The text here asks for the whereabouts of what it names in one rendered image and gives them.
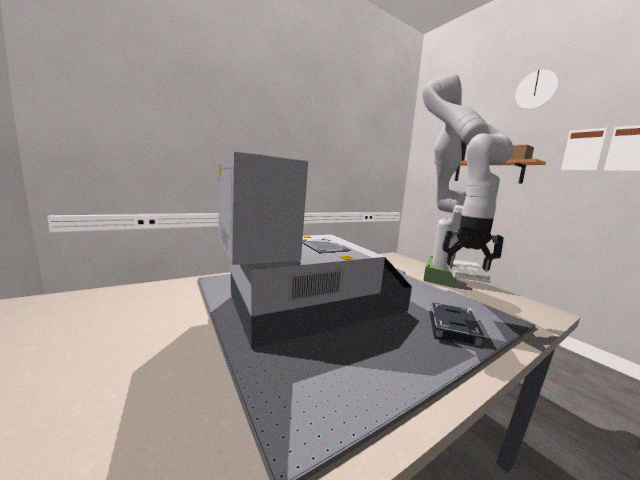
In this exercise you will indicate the white microplate with grey wells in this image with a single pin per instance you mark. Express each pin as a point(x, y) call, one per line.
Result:
point(469, 271)

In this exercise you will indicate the light grey benchtop lab instrument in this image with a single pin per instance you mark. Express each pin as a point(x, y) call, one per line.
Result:
point(261, 220)

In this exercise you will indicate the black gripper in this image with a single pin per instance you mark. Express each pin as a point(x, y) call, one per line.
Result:
point(474, 233)

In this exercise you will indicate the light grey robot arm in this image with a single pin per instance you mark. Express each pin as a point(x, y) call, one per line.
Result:
point(483, 149)

